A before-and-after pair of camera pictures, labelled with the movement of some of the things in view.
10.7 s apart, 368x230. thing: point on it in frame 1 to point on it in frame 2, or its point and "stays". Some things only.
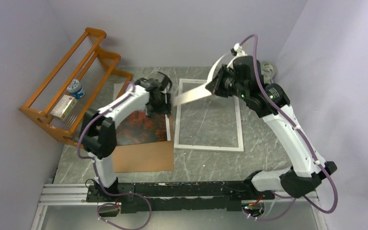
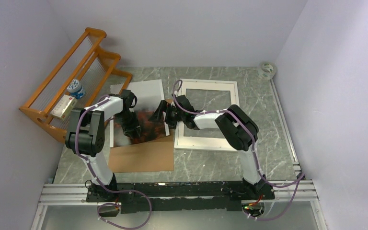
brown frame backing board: [146, 157] stays
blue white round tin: [76, 91] stays
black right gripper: [224, 71] to [157, 116]
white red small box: [64, 106] stays
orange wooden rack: [59, 103] stays
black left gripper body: [161, 105] to [129, 122]
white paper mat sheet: [202, 92] to [203, 142]
